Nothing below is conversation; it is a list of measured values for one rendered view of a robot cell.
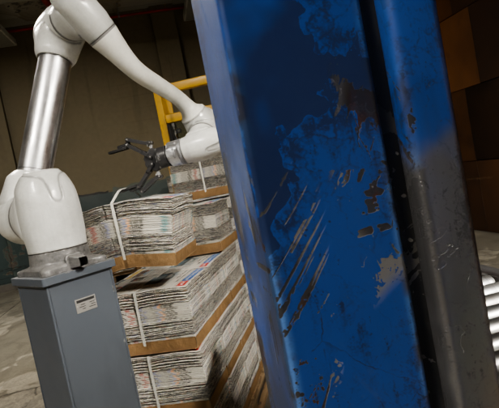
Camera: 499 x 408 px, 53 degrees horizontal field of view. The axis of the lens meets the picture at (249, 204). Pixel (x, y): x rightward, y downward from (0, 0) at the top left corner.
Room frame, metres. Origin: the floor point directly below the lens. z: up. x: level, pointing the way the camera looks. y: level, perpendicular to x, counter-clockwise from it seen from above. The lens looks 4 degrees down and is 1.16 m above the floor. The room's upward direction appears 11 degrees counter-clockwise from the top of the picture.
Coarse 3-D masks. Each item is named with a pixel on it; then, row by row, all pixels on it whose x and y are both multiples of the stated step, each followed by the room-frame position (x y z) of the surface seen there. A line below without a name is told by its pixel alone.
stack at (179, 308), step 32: (224, 256) 2.28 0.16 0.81; (128, 288) 1.82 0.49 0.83; (160, 288) 1.71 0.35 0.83; (192, 288) 1.75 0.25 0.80; (224, 288) 2.17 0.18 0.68; (128, 320) 1.73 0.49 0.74; (160, 320) 1.71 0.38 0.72; (192, 320) 1.69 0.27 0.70; (224, 320) 2.07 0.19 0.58; (192, 352) 1.69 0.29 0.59; (224, 352) 1.99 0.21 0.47; (256, 352) 2.49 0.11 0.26; (160, 384) 1.72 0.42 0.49; (192, 384) 1.70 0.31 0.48
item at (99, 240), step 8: (96, 208) 1.69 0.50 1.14; (88, 216) 1.69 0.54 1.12; (96, 216) 1.69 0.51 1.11; (104, 216) 1.69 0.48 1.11; (88, 224) 1.72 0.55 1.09; (96, 224) 1.69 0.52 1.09; (104, 224) 1.69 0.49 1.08; (88, 232) 1.69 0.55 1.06; (96, 232) 1.69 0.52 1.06; (104, 232) 1.69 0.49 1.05; (88, 240) 1.69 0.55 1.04; (96, 240) 1.69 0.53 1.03; (104, 240) 1.68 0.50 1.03; (96, 248) 1.69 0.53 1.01; (104, 248) 1.68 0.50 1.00; (112, 248) 1.68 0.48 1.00; (112, 256) 1.68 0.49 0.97
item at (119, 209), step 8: (128, 200) 1.77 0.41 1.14; (104, 208) 1.69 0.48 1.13; (120, 208) 1.68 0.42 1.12; (112, 216) 1.68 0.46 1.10; (120, 216) 1.68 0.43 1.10; (112, 224) 1.68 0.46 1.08; (120, 224) 1.68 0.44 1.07; (112, 232) 1.68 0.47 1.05; (120, 232) 1.68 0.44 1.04; (112, 240) 1.68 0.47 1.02; (128, 240) 1.67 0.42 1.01; (120, 248) 1.68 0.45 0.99; (128, 248) 1.67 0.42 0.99; (120, 256) 1.68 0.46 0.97
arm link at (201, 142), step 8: (192, 128) 1.79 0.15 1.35; (200, 128) 1.76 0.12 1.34; (208, 128) 1.74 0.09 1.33; (192, 136) 1.73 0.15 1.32; (200, 136) 1.72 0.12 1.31; (208, 136) 1.71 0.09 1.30; (216, 136) 1.71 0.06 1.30; (184, 144) 1.73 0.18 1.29; (192, 144) 1.72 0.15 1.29; (200, 144) 1.71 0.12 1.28; (208, 144) 1.71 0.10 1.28; (216, 144) 1.72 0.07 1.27; (184, 152) 1.73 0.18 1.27; (192, 152) 1.72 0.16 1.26; (200, 152) 1.72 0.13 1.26; (208, 152) 1.72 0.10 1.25; (216, 152) 1.73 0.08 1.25; (192, 160) 1.75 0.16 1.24; (200, 160) 1.75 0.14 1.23
